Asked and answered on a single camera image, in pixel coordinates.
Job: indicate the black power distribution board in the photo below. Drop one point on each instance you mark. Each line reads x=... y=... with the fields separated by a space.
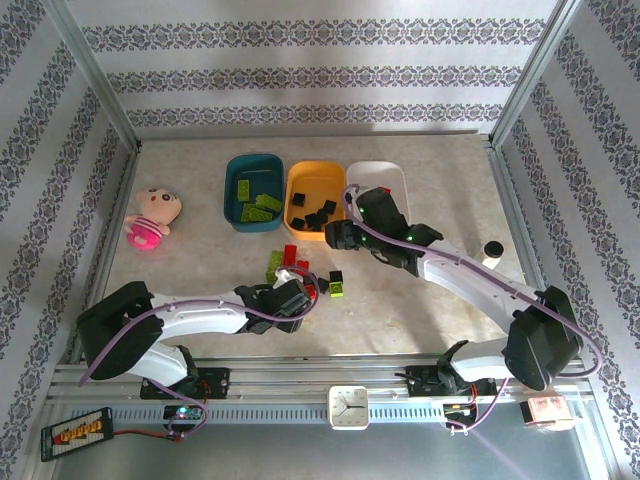
x=75 y=432

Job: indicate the grey metal base sheet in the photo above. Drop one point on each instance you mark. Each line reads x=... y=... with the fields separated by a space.
x=300 y=455

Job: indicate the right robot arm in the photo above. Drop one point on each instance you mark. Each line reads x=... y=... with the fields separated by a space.
x=540 y=340

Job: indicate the teal plastic container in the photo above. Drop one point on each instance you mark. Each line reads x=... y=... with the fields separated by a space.
x=265 y=172

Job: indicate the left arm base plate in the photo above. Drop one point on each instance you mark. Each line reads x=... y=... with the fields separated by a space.
x=220 y=382

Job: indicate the controller board with LEDs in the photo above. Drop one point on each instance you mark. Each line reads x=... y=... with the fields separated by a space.
x=182 y=412

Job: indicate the aluminium frame post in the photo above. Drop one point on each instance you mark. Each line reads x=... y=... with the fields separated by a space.
x=95 y=70
x=537 y=70

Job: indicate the white plastic container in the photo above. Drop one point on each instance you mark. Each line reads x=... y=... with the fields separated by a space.
x=370 y=172

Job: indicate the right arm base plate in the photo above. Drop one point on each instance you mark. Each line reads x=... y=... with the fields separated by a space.
x=425 y=384

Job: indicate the black lego brick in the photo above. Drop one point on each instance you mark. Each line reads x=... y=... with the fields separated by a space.
x=336 y=276
x=322 y=285
x=299 y=199
x=311 y=220
x=297 y=223
x=321 y=216
x=329 y=206

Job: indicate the long red lego brick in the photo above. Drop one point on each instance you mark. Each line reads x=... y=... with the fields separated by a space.
x=312 y=289

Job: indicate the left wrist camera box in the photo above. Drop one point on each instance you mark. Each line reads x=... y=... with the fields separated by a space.
x=287 y=274

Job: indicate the orange plastic container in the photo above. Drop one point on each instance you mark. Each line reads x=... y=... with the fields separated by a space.
x=315 y=175

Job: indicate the pink plush doll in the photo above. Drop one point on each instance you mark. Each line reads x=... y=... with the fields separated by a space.
x=150 y=215

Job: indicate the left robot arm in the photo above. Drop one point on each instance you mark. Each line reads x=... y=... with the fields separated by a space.
x=120 y=330

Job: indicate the aluminium mounting rail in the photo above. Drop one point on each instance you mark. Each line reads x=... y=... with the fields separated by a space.
x=300 y=375

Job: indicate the pink and white box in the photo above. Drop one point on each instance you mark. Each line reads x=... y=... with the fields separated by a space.
x=547 y=412

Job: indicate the white bottle with black cap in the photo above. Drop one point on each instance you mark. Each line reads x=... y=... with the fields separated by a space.
x=492 y=255

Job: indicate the small green lego brick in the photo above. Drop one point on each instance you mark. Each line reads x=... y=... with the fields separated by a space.
x=337 y=290

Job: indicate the white square clock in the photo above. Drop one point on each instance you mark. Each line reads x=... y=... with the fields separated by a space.
x=348 y=407

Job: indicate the aluminium side rail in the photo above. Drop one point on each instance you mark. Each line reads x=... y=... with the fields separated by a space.
x=107 y=250
x=520 y=225

